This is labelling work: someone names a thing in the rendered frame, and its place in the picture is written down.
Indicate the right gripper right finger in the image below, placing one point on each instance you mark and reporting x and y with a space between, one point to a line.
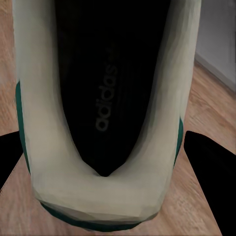
215 168

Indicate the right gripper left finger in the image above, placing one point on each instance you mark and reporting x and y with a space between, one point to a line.
10 152

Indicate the gym shoe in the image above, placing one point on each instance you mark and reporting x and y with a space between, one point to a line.
101 95

